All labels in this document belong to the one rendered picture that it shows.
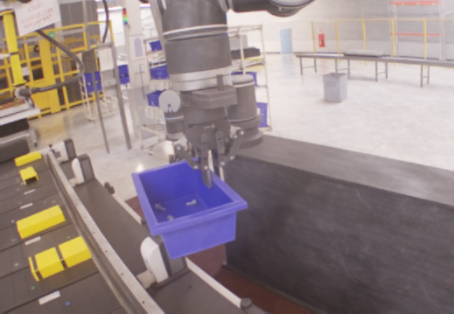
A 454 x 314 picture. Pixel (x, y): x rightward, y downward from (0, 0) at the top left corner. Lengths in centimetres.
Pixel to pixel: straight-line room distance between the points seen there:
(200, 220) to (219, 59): 24
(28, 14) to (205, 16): 169
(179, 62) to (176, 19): 7
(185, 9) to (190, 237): 35
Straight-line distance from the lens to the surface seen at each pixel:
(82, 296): 71
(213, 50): 46
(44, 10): 199
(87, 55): 405
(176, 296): 81
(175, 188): 66
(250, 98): 157
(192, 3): 46
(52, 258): 80
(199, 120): 49
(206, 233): 49
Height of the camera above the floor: 146
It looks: 19 degrees down
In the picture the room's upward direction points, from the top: 7 degrees counter-clockwise
